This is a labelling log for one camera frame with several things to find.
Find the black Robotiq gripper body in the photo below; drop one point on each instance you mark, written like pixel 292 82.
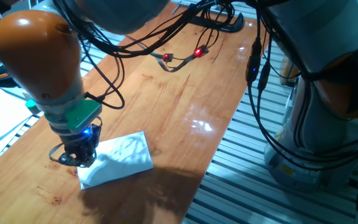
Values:
pixel 81 141

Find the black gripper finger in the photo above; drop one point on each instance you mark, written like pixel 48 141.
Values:
pixel 87 157
pixel 70 158

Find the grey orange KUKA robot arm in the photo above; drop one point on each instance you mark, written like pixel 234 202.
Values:
pixel 36 53

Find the stack of white printed sheets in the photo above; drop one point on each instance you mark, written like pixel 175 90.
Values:
pixel 2 118

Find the glossy brown wooden board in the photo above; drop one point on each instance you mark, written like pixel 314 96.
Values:
pixel 166 93

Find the black C-clamp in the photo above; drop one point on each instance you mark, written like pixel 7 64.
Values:
pixel 232 26

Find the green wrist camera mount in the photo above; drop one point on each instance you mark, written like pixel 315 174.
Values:
pixel 82 113

